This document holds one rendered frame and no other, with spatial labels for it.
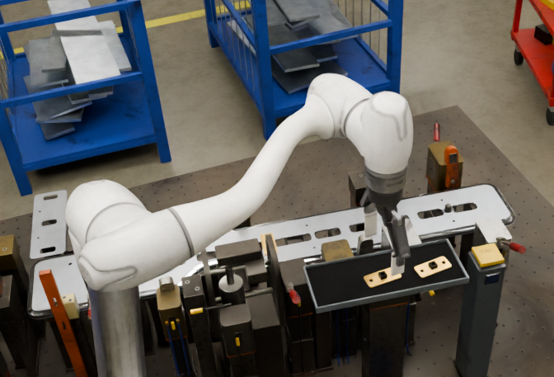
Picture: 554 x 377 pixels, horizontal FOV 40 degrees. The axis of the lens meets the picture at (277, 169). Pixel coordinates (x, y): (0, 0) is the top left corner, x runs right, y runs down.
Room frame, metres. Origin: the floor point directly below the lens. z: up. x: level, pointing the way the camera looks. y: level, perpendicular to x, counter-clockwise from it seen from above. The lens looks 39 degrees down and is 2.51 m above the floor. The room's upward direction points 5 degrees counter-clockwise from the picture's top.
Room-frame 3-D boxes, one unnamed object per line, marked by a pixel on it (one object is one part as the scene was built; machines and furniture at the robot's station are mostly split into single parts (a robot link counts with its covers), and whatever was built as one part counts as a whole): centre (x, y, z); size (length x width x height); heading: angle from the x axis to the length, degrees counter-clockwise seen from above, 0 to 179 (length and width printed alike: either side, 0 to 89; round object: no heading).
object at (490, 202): (1.57, 0.02, 1.00); 1.38 x 0.22 x 0.02; 98
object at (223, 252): (1.34, 0.11, 0.95); 0.18 x 0.13 x 0.49; 98
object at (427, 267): (1.27, -0.35, 1.17); 0.08 x 0.04 x 0.01; 110
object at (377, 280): (1.25, -0.23, 1.17); 0.08 x 0.04 x 0.01; 108
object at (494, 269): (1.30, -0.49, 0.92); 0.08 x 0.08 x 0.44; 8
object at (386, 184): (1.25, -0.23, 1.48); 0.09 x 0.09 x 0.06
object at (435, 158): (1.84, -0.51, 0.88); 0.14 x 0.09 x 0.36; 8
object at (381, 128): (1.26, -0.22, 1.59); 0.13 x 0.11 x 0.16; 28
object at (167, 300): (1.31, 0.30, 0.88); 0.11 x 0.07 x 0.37; 8
